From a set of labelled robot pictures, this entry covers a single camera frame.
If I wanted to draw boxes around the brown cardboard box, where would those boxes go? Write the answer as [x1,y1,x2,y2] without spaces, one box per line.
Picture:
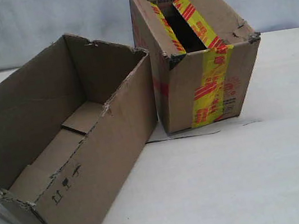
[0,34,157,224]

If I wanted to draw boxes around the cardboard box with yellow tape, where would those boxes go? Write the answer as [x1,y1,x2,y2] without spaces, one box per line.
[129,0,261,133]

